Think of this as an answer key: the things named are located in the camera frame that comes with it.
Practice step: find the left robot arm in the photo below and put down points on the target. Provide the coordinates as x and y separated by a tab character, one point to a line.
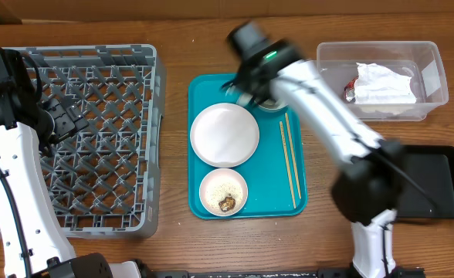
34	243

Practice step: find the clear plastic bin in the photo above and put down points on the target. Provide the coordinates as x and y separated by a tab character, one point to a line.
421	60

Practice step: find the brown food scrap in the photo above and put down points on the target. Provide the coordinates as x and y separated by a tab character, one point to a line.
227	204

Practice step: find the black tray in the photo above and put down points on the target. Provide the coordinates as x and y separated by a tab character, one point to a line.
432	166

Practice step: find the red snack wrapper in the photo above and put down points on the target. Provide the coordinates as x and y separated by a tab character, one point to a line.
349	91

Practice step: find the wooden chopstick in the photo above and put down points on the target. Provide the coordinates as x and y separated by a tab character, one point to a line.
293	155
288	169

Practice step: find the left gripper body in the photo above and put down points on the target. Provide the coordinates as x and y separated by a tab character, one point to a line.
67	121

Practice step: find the teal plastic tray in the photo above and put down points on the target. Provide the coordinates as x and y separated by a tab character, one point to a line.
265	172

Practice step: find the grey dishwasher rack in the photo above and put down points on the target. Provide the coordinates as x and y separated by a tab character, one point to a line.
104	181

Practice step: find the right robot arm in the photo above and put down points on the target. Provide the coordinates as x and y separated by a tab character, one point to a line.
369	185

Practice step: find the grey saucer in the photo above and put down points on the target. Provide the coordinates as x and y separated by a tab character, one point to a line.
269	106

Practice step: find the left wooden chopstick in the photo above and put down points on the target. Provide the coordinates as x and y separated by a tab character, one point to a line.
288	169

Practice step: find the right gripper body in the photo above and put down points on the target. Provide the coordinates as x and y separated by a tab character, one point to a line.
246	86

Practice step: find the large white plate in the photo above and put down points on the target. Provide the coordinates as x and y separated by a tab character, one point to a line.
224	135

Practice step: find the white napkin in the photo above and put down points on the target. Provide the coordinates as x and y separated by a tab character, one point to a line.
377	84

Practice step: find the right wooden chopstick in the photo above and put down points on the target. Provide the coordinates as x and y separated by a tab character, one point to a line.
293	155

